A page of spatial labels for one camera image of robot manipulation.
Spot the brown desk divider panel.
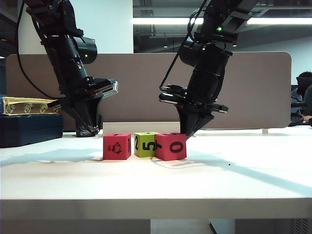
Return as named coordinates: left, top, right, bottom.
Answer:
left=6, top=51, right=293, bottom=130

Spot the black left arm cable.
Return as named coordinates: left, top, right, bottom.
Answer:
left=16, top=0, right=60, bottom=98

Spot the seated person in background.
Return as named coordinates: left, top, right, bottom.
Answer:
left=290, top=71, right=312, bottom=128

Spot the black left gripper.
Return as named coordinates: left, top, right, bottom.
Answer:
left=45, top=77, right=115, bottom=133

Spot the green block with 5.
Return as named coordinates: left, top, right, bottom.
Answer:
left=134, top=132, right=159, bottom=158

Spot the yellow patterned box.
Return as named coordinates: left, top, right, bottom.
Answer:
left=0, top=97, right=59, bottom=116

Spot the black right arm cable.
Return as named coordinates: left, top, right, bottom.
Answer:
left=159, top=0, right=208, bottom=90

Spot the pink block with 0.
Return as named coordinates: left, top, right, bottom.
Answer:
left=155, top=132, right=188, bottom=162

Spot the grey vented under-desk panel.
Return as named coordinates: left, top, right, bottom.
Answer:
left=235, top=218, right=312, bottom=234

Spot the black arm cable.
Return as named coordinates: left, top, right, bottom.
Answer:
left=16, top=0, right=60, bottom=98
left=159, top=0, right=208, bottom=90

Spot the beige cable tray flap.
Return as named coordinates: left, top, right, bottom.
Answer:
left=97, top=121, right=197, bottom=138

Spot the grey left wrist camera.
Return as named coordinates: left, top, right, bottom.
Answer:
left=97, top=79, right=119, bottom=98

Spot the black office chair headrest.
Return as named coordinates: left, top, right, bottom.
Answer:
left=295, top=76, right=312, bottom=98

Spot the pink block with 1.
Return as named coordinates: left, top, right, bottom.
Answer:
left=102, top=133, right=132, bottom=161

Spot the black mug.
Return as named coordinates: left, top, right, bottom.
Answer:
left=76, top=114, right=102, bottom=137

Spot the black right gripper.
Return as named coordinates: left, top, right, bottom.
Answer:
left=158, top=93, right=229, bottom=140

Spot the dark blue case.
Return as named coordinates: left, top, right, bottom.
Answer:
left=0, top=113, right=64, bottom=149

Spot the long ceiling light strip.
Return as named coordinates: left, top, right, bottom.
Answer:
left=133, top=17, right=312, bottom=25

